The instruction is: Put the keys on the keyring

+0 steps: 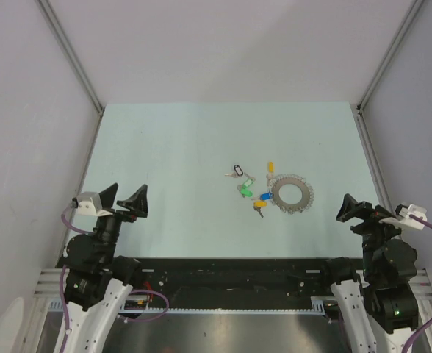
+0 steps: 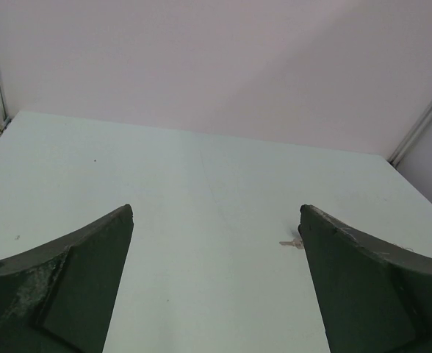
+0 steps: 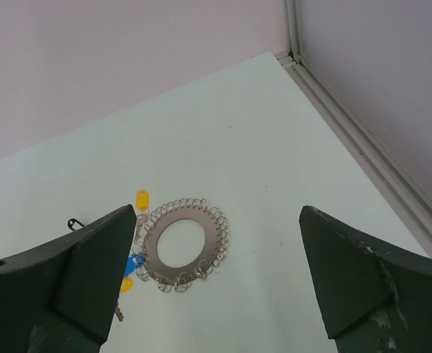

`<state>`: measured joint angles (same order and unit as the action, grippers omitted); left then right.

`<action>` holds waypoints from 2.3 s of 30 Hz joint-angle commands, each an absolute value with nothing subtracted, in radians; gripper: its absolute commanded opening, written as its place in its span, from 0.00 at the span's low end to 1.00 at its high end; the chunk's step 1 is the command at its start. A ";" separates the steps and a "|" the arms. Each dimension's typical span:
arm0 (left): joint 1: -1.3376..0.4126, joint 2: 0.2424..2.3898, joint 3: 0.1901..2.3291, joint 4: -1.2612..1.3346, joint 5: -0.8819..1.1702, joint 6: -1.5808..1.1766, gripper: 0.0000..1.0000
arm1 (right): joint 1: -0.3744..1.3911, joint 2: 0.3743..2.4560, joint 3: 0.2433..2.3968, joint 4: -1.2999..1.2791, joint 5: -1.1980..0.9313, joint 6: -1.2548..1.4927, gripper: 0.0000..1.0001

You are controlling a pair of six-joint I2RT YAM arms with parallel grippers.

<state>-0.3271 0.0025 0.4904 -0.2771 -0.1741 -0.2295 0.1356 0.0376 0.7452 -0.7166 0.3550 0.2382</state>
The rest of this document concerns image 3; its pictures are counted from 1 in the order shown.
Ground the yellow tag key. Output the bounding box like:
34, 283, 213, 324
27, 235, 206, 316
133, 190, 149, 246
115, 277, 133, 322

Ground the blue tag key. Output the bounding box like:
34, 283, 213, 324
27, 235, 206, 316
123, 254, 145, 277

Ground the aluminium frame post right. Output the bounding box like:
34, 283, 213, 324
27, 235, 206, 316
276, 1, 432, 257

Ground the black tag key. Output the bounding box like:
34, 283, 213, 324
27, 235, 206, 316
67, 218, 84, 231

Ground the metal disc with keyrings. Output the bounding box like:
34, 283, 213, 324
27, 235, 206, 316
131, 199, 230, 293

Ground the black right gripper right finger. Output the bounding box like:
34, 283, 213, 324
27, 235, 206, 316
299, 206, 432, 352

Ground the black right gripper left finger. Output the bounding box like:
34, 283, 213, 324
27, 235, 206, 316
0, 205, 137, 352

